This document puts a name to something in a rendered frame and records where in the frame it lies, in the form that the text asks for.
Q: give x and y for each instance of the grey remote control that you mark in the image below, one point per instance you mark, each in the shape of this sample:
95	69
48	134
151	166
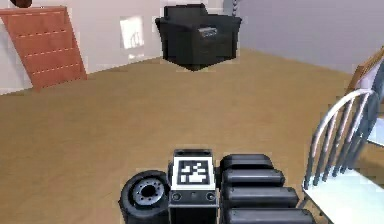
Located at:
208	32

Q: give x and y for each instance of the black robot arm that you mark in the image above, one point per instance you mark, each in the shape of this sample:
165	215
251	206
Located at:
233	186

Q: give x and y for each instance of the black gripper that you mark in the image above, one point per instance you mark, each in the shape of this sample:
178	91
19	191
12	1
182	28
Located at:
145	196

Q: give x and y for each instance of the white spindle-back chair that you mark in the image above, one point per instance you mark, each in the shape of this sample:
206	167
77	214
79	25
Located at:
343	160

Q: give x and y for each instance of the brown wooden table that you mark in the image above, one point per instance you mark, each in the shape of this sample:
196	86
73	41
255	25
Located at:
363	70

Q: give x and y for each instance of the red-brown chest of drawers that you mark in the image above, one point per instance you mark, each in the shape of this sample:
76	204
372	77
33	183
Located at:
46	46

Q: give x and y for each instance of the grey floor lamp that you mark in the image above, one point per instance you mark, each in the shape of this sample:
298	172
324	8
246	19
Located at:
236	7

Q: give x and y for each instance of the dark brown round object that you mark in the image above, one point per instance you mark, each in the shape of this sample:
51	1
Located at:
20	2

